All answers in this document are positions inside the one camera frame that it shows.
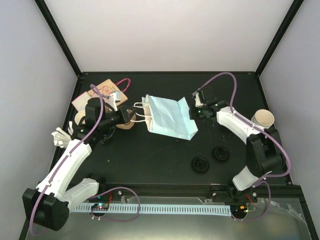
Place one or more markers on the light blue paper bag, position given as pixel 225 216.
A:
pixel 167 117

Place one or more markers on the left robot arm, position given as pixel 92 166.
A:
pixel 51 201

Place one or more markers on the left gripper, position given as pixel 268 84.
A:
pixel 124 115

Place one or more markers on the right paper cup stack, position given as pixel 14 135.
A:
pixel 263 118

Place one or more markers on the brown Cakes paper bag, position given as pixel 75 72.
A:
pixel 107 87

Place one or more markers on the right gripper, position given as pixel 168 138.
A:
pixel 195 111

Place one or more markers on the paper cup stack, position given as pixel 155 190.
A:
pixel 80 118
pixel 263 118

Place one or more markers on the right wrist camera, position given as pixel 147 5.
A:
pixel 203 96

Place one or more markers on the black right frame post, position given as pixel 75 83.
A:
pixel 283 27

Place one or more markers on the left paper cup stack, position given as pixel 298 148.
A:
pixel 80 118

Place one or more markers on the black left frame post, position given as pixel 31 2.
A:
pixel 48 17

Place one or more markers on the black frame post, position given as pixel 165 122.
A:
pixel 48 17
pixel 283 27

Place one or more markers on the white pink-edged napkin pack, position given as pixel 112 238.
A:
pixel 80 102

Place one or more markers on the black coffee lid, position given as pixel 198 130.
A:
pixel 200 165
pixel 220 154

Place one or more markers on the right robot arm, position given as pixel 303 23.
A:
pixel 265 156

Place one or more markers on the brown pulp cup carrier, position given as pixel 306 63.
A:
pixel 127 126

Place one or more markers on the light blue slotted cable duct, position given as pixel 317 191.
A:
pixel 156 209

